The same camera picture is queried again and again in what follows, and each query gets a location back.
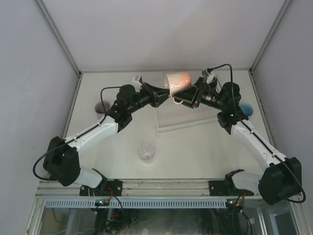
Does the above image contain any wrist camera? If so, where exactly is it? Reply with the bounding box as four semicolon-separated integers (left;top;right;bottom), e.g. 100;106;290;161
201;68;216;84
132;75;142;88

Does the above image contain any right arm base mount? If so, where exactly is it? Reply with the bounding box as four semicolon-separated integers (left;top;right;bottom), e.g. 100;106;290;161
208;169;254;196

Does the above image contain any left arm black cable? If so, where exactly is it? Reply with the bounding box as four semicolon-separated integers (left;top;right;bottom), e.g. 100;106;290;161
33;87;123;181

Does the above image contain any lilac ceramic mug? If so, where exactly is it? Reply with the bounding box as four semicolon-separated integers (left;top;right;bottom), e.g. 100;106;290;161
94;101;111;119

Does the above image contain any light blue mug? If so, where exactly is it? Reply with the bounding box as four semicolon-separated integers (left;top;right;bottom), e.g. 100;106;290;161
238;103;254;120

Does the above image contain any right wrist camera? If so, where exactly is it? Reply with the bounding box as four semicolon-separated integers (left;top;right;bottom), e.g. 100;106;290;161
201;68;216;84

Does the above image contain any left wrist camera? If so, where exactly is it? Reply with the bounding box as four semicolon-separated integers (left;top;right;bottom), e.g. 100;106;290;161
132;75;142;88

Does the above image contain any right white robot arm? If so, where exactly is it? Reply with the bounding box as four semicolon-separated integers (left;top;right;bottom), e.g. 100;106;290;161
173;77;304;205

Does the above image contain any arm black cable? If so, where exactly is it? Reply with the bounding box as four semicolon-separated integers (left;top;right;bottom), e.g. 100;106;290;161
33;87;123;181
207;64;306;204

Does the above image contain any aluminium front rail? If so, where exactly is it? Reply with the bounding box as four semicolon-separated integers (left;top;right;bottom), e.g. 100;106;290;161
35;178;262;199

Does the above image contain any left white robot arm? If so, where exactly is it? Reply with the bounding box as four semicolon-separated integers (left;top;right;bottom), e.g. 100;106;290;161
43;82;170;188

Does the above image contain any clear glass near front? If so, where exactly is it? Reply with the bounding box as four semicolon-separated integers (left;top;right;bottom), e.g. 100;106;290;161
137;143;156;164

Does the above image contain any clear acrylic dish rack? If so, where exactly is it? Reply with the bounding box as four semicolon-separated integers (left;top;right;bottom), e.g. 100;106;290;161
155;99;219;135

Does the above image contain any pink ceramic mug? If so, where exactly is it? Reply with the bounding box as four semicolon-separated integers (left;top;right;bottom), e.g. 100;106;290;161
164;72;191;96

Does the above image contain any aluminium frame post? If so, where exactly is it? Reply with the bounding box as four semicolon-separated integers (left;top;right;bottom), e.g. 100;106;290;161
249;0;293;74
33;0;81;77

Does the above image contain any right aluminium frame post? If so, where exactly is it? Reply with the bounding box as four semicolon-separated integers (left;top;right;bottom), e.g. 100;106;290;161
249;0;293;74

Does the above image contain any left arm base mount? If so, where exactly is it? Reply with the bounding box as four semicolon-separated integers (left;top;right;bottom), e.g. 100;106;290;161
79;173;123;196

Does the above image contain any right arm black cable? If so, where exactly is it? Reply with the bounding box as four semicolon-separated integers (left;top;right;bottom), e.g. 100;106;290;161
207;64;306;204

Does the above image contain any blue slotted cable duct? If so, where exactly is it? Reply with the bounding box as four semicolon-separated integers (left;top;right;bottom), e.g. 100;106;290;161
45;198;227;209

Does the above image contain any left aluminium frame post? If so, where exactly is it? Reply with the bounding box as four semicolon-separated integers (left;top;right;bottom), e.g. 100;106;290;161
33;0;81;77

